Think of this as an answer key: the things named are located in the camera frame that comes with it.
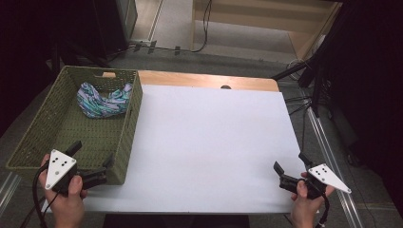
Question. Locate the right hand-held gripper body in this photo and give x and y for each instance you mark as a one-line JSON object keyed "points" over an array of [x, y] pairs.
{"points": [[329, 178]]}

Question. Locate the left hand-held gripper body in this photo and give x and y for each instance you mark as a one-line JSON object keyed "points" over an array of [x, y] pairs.
{"points": [[59, 167]]}

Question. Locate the green woven basket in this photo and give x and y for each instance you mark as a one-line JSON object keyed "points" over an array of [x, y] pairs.
{"points": [[79, 136]]}

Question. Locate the seahorse print baby swimsuit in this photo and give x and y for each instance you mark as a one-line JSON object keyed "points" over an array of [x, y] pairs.
{"points": [[98, 106]]}

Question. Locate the person's left hand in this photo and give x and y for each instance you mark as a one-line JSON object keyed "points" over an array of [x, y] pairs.
{"points": [[68, 205]]}

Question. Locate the person's right hand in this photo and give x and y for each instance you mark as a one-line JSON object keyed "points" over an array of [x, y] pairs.
{"points": [[304, 209]]}

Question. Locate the white table mat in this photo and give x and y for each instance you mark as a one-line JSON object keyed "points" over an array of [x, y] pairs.
{"points": [[206, 142]]}

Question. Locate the black tripod stand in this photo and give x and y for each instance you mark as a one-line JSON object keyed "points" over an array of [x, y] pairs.
{"points": [[316, 79]]}

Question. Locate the dark curtain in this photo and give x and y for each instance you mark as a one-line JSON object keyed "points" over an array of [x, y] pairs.
{"points": [[374, 95], [25, 47]]}

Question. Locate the black tape strip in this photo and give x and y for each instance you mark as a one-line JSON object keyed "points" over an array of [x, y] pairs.
{"points": [[176, 50], [138, 47], [152, 47]]}

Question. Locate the dark cabinet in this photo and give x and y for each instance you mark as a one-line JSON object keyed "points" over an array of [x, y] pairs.
{"points": [[107, 25]]}

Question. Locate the light wooden shelf unit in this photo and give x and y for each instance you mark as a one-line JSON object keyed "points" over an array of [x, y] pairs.
{"points": [[237, 15]]}

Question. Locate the metal rail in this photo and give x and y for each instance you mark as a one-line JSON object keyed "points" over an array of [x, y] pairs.
{"points": [[8, 190], [329, 158]]}

